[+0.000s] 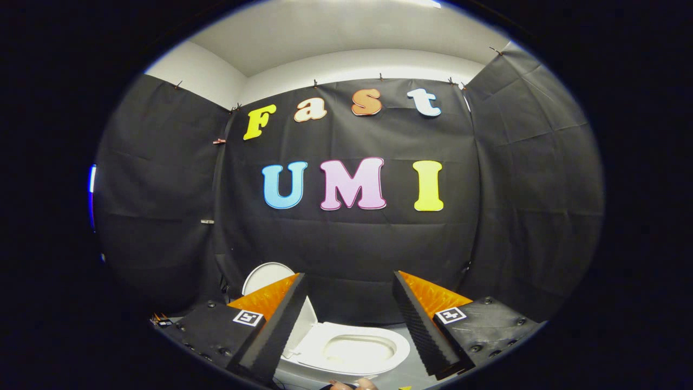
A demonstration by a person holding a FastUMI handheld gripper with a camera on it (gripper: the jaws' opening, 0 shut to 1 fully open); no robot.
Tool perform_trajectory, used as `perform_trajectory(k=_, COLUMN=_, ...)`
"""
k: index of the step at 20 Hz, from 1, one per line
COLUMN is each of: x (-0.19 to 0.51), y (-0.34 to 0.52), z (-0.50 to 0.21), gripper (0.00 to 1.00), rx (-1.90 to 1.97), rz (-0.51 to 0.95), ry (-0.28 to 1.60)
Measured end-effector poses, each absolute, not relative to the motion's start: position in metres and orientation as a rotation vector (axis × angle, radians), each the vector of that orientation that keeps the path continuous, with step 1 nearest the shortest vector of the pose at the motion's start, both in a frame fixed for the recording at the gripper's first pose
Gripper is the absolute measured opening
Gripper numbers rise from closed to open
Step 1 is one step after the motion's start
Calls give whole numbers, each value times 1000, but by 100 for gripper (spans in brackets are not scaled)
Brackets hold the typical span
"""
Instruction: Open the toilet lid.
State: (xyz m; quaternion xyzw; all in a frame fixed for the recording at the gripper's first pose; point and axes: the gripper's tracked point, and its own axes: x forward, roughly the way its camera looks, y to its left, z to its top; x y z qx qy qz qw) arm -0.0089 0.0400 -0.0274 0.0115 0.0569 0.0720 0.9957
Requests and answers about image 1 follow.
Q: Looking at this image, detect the white toilet seat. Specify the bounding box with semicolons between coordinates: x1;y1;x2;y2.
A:
291;322;411;376

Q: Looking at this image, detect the black backdrop cloth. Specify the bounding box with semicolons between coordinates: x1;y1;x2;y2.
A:
93;41;605;327

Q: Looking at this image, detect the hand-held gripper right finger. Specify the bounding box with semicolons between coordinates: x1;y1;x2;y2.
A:
393;271;545;380

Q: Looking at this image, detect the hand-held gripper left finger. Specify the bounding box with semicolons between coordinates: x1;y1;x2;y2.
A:
161;272;308;387

